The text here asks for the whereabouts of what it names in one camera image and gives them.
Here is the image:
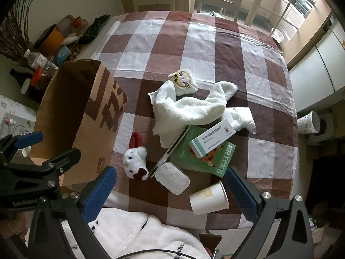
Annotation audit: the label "dark bottle with white cap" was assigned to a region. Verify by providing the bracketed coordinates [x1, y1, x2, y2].
[9, 69, 35, 95]

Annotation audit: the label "jar with red lid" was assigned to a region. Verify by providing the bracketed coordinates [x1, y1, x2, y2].
[30, 67, 58, 91]

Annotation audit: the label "white paper cup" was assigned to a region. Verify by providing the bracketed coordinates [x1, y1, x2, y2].
[189, 181, 229, 216]

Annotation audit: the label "thin silver tablet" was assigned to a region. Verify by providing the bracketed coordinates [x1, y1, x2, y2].
[149, 125, 191, 178]

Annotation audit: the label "white plush with red bow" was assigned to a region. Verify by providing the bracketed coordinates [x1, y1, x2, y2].
[122, 132, 149, 181]

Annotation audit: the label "dried branches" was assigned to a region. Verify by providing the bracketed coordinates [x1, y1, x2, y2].
[0, 0, 54, 60]

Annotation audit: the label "orange container with black lid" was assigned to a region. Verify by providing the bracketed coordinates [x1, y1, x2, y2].
[34, 24, 66, 56]

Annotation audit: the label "white cartoon printed mat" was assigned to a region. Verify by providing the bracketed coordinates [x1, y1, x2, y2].
[0, 94, 37, 138]

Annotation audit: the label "white teal medicine box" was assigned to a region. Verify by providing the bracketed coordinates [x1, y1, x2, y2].
[188, 118, 235, 158]

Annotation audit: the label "blue tissue pack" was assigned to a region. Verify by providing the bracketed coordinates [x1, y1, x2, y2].
[53, 45, 72, 62]

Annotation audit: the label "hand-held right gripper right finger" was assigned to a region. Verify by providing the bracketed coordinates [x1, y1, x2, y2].
[225, 167, 315, 259]

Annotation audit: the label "white cabinet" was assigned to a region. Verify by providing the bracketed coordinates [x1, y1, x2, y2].
[287, 19, 345, 114]

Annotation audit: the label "person's white fleece clothing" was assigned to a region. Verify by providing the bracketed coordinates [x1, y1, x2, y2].
[61, 208, 212, 259]

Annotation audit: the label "clear plastic packet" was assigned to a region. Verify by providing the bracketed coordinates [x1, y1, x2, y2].
[221, 106, 256, 134]

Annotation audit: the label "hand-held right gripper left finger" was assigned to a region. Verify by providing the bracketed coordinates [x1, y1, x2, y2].
[28, 166, 118, 259]

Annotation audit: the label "brown floor carton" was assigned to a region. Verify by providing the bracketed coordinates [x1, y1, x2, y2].
[330, 101, 345, 141]

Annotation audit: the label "clear jar with red item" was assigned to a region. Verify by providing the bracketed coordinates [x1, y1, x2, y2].
[58, 15, 89, 38]

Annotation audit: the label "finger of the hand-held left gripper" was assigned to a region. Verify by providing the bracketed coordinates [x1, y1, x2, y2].
[0, 131, 44, 165]
[5, 148, 81, 180]

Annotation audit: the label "brown white checked tablecloth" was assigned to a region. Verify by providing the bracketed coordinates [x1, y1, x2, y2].
[93, 11, 298, 230]

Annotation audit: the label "woven basket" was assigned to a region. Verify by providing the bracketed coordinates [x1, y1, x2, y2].
[66, 42, 83, 60]

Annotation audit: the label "clear water bottle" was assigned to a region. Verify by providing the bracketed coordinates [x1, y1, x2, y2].
[24, 49, 58, 73]

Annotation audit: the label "patterned white bin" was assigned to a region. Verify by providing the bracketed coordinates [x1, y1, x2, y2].
[296, 111, 321, 135]

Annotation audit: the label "brown cardboard box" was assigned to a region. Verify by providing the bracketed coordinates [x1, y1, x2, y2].
[30, 59, 129, 186]

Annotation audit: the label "white rounded case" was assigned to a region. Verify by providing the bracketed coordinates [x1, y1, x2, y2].
[155, 162, 190, 195]

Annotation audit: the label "small white cat plush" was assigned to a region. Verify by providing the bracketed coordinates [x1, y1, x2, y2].
[167, 69, 198, 96]

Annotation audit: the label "black plastic bag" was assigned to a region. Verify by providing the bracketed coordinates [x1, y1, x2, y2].
[78, 15, 111, 45]

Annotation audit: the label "kitchen counter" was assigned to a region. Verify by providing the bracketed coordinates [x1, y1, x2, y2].
[267, 0, 316, 30]

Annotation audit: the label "white plush bear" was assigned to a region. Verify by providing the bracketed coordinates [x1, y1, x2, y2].
[148, 80, 239, 149]

